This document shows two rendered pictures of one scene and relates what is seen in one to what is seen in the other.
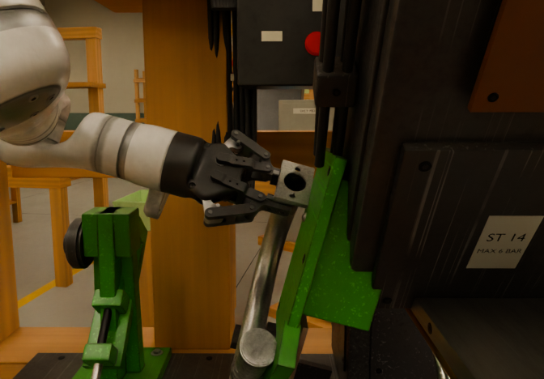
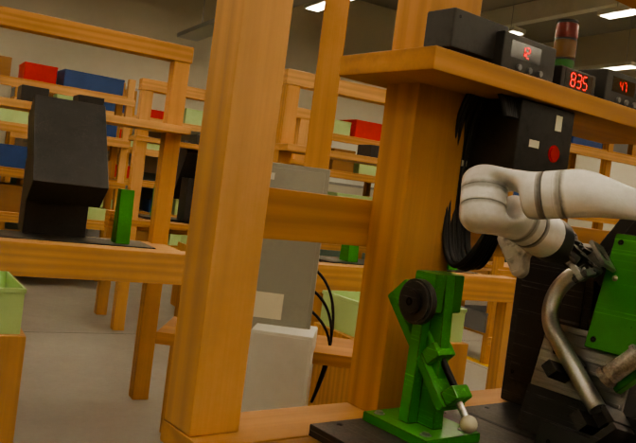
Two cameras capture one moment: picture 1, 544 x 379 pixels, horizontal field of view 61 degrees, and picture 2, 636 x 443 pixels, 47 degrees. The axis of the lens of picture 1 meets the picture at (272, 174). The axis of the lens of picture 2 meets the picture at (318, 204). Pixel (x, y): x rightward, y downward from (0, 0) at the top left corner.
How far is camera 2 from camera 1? 1.18 m
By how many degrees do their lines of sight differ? 38
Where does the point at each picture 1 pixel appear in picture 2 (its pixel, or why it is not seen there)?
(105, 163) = (536, 234)
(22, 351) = (271, 431)
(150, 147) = (559, 225)
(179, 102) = (429, 179)
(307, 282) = not seen: outside the picture
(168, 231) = not seen: hidden behind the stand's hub
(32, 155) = (509, 225)
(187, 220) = not seen: hidden behind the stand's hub
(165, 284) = (394, 349)
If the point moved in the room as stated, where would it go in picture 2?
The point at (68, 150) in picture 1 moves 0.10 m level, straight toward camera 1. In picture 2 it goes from (524, 222) to (592, 232)
